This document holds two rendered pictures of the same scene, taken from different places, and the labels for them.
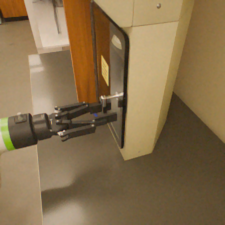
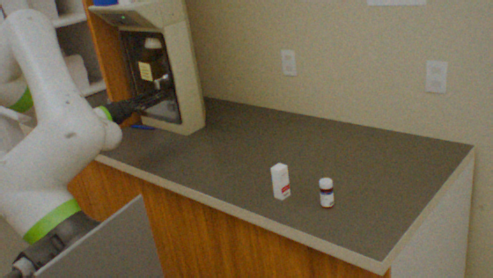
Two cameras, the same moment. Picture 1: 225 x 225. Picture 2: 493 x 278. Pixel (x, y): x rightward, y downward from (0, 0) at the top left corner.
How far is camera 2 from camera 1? 1.37 m
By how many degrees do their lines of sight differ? 28
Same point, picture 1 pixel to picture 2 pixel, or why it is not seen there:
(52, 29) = not seen: hidden behind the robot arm
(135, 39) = (167, 33)
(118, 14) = (156, 21)
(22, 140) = (117, 114)
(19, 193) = not seen: outside the picture
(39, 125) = (123, 104)
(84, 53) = (116, 74)
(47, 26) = not seen: hidden behind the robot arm
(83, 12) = (109, 40)
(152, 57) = (179, 42)
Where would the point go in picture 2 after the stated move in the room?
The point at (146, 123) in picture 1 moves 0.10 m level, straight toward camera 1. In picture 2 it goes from (191, 94) to (196, 101)
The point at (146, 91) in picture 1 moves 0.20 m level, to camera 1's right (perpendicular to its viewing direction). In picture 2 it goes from (182, 66) to (224, 54)
